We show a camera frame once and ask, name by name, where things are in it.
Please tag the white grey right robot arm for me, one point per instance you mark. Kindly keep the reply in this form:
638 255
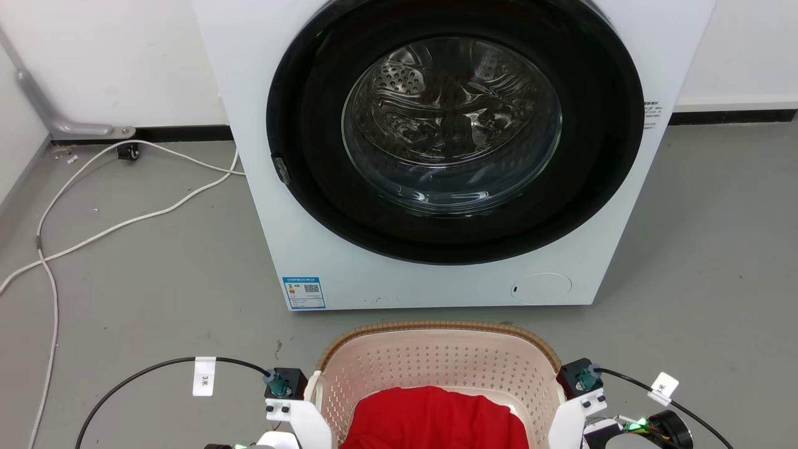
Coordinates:
667 430

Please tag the black baseboard strip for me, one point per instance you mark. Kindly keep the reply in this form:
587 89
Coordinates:
181 133
729 116

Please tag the small black floor fitting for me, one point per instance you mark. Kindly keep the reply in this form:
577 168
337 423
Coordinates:
128 151

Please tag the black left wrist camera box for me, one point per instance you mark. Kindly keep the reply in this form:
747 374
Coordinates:
288 380

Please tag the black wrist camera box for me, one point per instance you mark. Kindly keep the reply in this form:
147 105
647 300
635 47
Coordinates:
576 374
288 380

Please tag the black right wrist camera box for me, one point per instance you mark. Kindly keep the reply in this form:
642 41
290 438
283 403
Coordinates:
576 374

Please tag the red garment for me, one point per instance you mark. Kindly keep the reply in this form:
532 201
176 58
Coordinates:
430 421

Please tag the white front-load washing machine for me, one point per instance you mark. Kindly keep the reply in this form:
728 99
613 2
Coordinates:
324 249

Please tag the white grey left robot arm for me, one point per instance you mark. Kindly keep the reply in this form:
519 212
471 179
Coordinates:
274 441

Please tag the blue energy label sticker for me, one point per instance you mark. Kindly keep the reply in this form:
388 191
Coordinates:
303 293

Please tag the grey door latch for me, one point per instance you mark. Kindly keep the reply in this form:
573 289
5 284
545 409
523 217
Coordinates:
282 171

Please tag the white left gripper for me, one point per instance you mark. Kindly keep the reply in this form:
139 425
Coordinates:
307 421

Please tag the beige plastic laundry basket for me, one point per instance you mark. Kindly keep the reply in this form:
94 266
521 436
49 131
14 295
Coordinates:
436 358

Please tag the small printed side sticker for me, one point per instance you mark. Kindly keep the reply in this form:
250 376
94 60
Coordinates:
651 115

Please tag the round filter cover panel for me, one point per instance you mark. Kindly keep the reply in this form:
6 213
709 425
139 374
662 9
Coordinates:
542 289

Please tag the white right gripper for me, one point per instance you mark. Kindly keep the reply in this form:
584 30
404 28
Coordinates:
570 424

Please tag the black round washer door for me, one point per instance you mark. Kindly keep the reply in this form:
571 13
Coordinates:
598 174

